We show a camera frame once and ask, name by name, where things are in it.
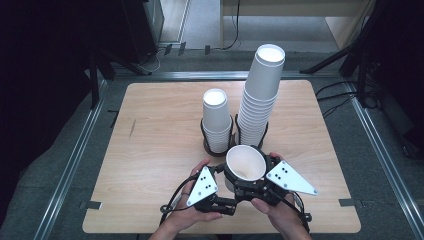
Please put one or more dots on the person's right hand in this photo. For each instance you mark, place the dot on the person's right hand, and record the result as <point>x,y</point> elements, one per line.
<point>283,215</point>

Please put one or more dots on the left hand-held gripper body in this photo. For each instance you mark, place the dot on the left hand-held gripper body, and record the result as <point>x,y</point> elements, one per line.
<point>201,186</point>

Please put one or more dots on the white paper cup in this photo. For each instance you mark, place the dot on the white paper cup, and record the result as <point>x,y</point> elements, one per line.
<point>246,163</point>

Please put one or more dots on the metal frame rail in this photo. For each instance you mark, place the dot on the metal frame rail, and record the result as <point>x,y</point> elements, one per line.
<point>383,160</point>
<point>70,166</point>

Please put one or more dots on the tall stack of paper cups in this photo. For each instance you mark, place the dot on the tall stack of paper cups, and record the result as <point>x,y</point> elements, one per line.
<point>260,96</point>

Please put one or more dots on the black double cup holder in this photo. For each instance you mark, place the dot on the black double cup holder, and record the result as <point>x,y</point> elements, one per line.
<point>208,146</point>

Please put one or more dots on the short stack of paper cups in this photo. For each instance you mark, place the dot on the short stack of paper cups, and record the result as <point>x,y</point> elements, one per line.
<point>216,120</point>

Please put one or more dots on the black metal stand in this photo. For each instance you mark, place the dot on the black metal stand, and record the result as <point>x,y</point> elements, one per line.
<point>95,80</point>

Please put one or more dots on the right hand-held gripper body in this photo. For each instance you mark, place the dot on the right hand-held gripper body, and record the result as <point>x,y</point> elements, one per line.
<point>286,180</point>

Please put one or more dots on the grey tape piece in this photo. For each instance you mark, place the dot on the grey tape piece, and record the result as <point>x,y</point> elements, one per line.
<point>90,205</point>
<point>346,202</point>

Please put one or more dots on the light wooden furniture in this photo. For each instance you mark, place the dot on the light wooden furniture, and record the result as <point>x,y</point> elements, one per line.
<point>293,8</point>

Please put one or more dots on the black tripod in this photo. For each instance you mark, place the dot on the black tripod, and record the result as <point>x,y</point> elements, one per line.
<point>328,61</point>

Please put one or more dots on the dark curtain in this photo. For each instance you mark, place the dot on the dark curtain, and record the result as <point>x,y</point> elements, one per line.
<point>40,66</point>

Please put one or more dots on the black cabinet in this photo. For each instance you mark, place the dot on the black cabinet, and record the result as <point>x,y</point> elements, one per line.
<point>140,30</point>

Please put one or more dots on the person's left hand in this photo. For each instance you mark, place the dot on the person's left hand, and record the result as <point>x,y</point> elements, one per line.
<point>190,216</point>

